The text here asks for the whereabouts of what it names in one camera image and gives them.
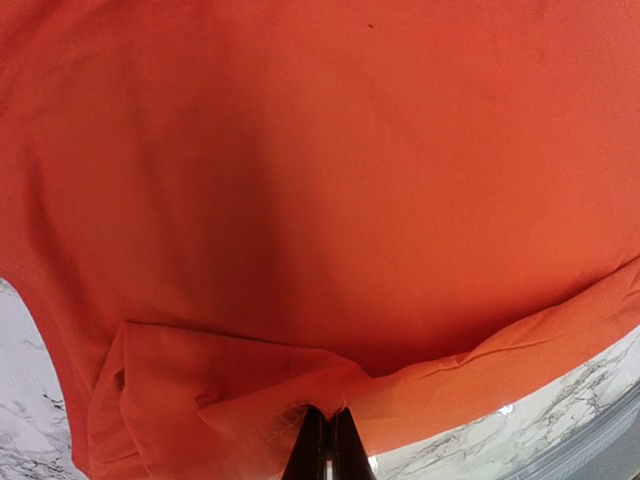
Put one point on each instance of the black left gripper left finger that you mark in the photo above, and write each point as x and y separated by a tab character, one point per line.
309	455

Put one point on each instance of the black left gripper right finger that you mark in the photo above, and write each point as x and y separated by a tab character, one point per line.
348	456

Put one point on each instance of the orange garment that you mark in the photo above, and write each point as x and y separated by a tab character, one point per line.
222	213

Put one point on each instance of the aluminium front frame rail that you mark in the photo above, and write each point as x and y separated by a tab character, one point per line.
566	458

